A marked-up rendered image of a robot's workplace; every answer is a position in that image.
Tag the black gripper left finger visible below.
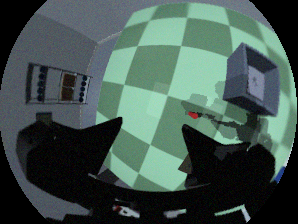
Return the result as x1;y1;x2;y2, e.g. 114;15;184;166
49;116;122;176

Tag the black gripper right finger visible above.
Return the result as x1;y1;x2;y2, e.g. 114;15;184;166
182;124;251;185

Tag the dark red peg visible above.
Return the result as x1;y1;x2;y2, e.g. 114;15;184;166
188;112;198;120

